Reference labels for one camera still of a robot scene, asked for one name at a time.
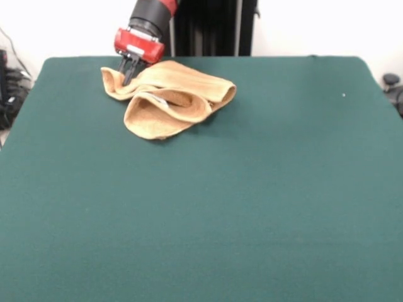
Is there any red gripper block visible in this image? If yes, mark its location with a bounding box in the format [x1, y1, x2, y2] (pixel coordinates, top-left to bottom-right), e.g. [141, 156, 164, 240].
[113, 27, 166, 86]

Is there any dark green table cloth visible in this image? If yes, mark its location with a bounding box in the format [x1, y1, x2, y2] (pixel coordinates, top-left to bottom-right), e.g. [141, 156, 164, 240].
[0, 55, 403, 302]

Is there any gray black floor stand base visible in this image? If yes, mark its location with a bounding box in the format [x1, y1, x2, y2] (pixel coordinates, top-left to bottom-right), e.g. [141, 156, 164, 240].
[382, 73, 403, 119]
[4, 67, 34, 130]

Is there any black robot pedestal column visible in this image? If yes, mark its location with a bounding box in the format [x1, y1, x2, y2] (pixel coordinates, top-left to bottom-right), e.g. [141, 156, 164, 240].
[168, 0, 261, 57]

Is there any tall black box device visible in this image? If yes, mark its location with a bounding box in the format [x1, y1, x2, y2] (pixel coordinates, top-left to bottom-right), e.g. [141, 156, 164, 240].
[0, 48, 9, 101]

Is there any tan terry towel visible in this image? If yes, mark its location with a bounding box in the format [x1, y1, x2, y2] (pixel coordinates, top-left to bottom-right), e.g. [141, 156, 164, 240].
[100, 60, 237, 141]

